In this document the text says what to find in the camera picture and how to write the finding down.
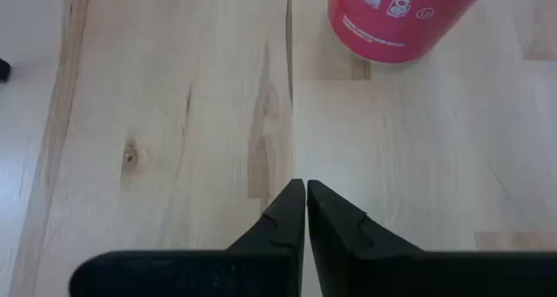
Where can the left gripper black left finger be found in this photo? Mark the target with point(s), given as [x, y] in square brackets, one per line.
[261, 271]

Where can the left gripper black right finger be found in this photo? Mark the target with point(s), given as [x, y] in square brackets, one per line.
[370, 271]

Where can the red white Spindrift can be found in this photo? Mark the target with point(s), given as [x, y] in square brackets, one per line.
[391, 22]

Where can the small black round object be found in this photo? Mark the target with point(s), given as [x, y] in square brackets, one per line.
[3, 70]

